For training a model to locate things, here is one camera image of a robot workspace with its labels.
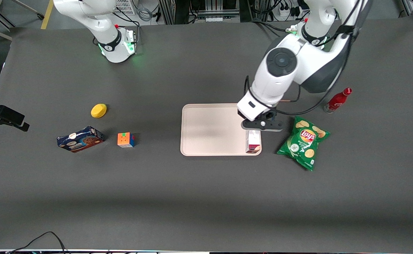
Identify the red plaid cookie box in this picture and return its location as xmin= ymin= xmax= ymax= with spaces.
xmin=246 ymin=130 xmax=262 ymax=154

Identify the beige plastic tray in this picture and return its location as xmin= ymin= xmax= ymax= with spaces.
xmin=180 ymin=103 xmax=262 ymax=157

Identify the blue cookie box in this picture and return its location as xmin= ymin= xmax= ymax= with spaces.
xmin=56 ymin=126 xmax=105 ymax=153

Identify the green Lay's chips bag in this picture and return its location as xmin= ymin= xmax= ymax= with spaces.
xmin=276 ymin=116 xmax=330 ymax=171

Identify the red soda bottle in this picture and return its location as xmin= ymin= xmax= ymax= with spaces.
xmin=324 ymin=87 xmax=352 ymax=114

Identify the white power strip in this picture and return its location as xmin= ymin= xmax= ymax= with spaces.
xmin=277 ymin=6 xmax=300 ymax=17

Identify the colourful puzzle cube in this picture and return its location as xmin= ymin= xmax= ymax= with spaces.
xmin=117 ymin=132 xmax=135 ymax=148

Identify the yellow round lid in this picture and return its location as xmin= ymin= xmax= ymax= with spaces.
xmin=91 ymin=103 xmax=107 ymax=119

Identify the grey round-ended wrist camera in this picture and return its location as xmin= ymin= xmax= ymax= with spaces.
xmin=241 ymin=119 xmax=284 ymax=132

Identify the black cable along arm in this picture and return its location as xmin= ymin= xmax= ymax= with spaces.
xmin=244 ymin=0 xmax=369 ymax=117

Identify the grey coiled cable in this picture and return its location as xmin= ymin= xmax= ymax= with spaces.
xmin=136 ymin=5 xmax=154 ymax=22

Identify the black cable on floor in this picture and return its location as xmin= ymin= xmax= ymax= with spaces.
xmin=9 ymin=231 xmax=67 ymax=254

